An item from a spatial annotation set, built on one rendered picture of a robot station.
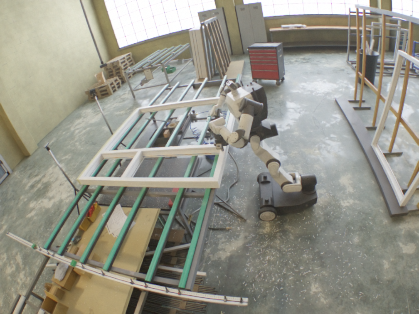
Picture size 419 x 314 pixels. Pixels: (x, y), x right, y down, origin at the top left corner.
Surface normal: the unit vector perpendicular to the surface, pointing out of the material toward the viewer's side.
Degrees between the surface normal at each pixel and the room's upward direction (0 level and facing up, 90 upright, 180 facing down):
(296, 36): 90
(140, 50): 90
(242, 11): 90
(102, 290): 0
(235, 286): 0
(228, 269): 0
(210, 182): 90
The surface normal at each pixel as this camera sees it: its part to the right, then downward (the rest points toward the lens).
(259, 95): 0.22, 0.50
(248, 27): -0.19, 0.63
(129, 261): -0.21, -0.77
